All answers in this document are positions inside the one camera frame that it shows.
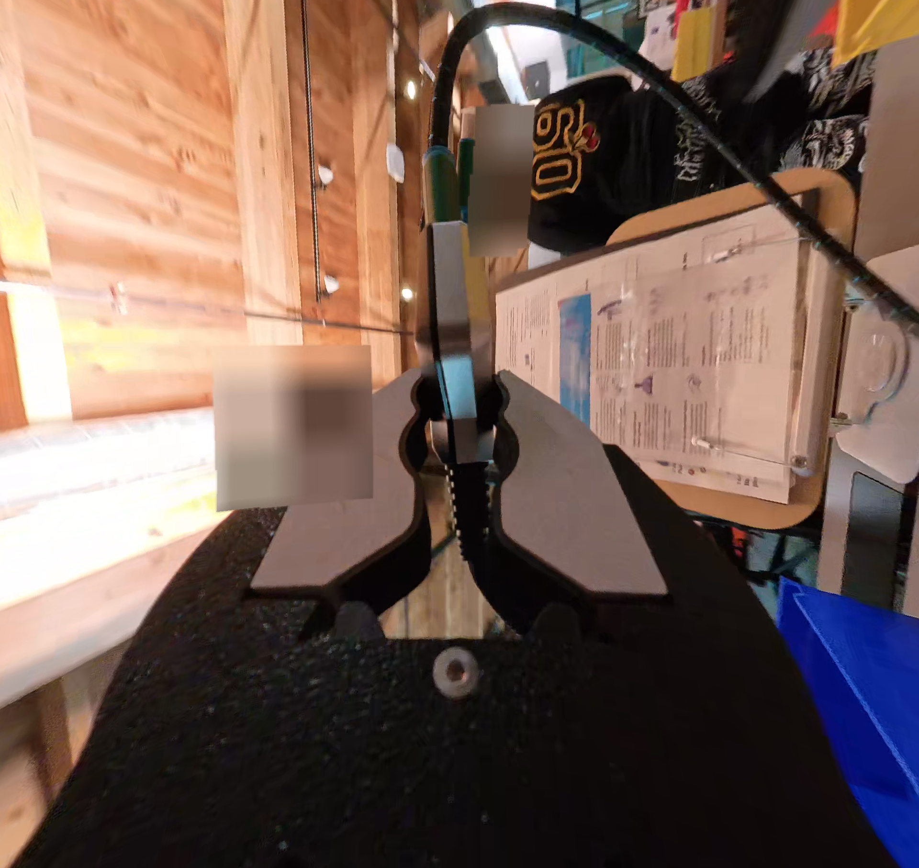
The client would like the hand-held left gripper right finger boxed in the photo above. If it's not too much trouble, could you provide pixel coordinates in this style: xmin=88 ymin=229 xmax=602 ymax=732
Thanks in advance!
xmin=487 ymin=370 xmax=673 ymax=628

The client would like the blue plastic bin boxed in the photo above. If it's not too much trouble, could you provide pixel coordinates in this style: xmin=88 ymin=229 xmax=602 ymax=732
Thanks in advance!
xmin=775 ymin=575 xmax=919 ymax=851

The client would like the black silver switch box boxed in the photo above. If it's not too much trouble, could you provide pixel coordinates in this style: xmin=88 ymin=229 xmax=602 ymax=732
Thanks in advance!
xmin=415 ymin=222 xmax=498 ymax=467

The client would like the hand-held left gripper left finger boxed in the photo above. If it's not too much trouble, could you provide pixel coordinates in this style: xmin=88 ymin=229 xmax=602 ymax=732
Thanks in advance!
xmin=250 ymin=369 xmax=433 ymax=614

